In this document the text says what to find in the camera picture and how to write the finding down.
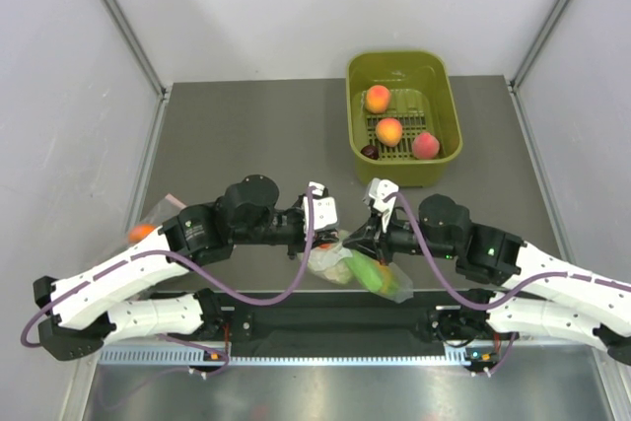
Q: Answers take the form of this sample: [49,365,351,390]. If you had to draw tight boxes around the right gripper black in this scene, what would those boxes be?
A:
[344,206,458,266]

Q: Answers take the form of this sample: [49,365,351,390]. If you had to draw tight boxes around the fake green cucumber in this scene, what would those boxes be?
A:
[346,250,382,294]

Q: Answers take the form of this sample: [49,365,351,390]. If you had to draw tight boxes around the clear zip bag red seal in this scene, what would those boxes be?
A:
[308,230,413,303]

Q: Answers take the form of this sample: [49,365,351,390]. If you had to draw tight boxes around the fake orange yellow mango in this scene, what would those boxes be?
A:
[378,265,400,298]

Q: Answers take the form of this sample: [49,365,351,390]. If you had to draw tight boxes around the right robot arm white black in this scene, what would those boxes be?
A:
[343,192,630,365]

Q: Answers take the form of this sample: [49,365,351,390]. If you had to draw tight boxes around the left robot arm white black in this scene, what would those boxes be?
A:
[21,175,338,361]

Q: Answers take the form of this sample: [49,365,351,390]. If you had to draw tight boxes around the dark fake plum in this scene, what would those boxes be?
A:
[360,144,380,161]

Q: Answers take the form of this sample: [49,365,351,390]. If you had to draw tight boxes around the fake peach pink right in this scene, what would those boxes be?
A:
[412,131,440,160]

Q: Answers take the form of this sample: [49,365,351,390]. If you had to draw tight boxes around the fake peach middle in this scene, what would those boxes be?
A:
[375,117,403,148]

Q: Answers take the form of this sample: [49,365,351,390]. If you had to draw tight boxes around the fake peach back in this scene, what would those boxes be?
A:
[365,85,391,114]

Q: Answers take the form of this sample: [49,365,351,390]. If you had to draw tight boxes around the fake orange fruit in bag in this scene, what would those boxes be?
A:
[127,223,156,245]

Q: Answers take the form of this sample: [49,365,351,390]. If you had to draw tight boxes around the olive green plastic basin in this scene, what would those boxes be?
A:
[346,50,463,187]

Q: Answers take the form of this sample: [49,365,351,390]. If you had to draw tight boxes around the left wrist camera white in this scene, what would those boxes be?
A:
[299,181,339,234]

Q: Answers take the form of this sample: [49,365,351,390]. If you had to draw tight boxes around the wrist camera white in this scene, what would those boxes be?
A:
[299,181,339,234]
[363,178,399,233]

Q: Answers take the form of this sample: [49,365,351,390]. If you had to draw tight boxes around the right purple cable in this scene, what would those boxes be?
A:
[388,190,631,378]

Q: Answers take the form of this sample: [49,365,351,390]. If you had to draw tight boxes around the purple cable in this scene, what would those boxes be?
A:
[388,190,631,378]
[20,184,319,378]

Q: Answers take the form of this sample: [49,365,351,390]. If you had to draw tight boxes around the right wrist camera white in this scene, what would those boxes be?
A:
[363,178,399,233]

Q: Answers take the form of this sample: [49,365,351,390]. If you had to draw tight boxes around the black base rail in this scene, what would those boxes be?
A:
[147,287,499,358]

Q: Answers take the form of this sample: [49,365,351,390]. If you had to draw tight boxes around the grey slotted cable duct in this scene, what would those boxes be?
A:
[98,345,499,367]

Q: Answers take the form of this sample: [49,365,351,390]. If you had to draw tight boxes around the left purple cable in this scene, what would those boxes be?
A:
[20,184,319,378]

